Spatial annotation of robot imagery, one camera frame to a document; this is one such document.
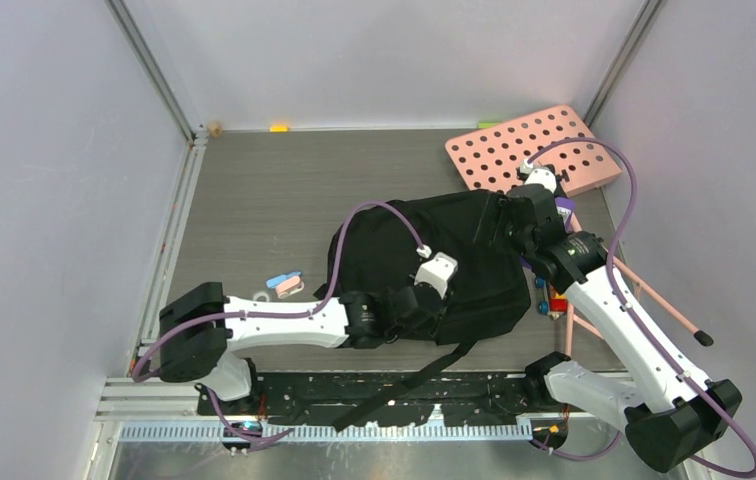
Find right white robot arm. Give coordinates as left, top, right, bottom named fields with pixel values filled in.
left=476, top=185, right=743, bottom=473

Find blue eraser pen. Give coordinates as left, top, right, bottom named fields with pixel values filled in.
left=265, top=271, right=302, bottom=289

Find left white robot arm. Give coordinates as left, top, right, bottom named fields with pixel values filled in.
left=152, top=282, right=443, bottom=414

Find slotted aluminium rail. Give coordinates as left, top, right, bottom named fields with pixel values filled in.
left=118, top=418, right=540, bottom=443

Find green block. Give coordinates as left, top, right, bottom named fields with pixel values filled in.
left=477, top=121, right=503, bottom=129

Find colourful toy train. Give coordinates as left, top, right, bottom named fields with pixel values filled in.
left=533, top=277, right=569, bottom=319

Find pink perforated stand board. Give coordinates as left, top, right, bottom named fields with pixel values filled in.
left=445, top=105, right=622, bottom=197

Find pink correction tape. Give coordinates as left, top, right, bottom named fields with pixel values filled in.
left=275, top=276, right=304, bottom=299

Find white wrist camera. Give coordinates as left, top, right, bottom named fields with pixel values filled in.
left=413, top=252, right=459, bottom=299
left=517, top=158, right=559, bottom=193

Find yellow block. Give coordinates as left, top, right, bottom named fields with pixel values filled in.
left=269, top=124, right=290, bottom=133

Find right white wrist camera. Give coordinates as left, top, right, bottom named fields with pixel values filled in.
left=517, top=158, right=559, bottom=193

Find small wooden cork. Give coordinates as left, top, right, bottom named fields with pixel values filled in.
left=207, top=121, right=223, bottom=137

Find pink tripod legs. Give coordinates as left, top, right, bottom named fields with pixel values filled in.
left=550, top=164, right=716, bottom=359

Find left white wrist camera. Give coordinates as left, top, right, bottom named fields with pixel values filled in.
left=413, top=252, right=459, bottom=299

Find black backpack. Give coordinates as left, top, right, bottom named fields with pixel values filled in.
left=314, top=190, right=531, bottom=432

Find purple metronome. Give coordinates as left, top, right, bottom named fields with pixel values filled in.
left=555, top=197, right=576, bottom=233

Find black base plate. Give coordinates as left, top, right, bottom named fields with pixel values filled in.
left=195, top=369, right=591, bottom=429

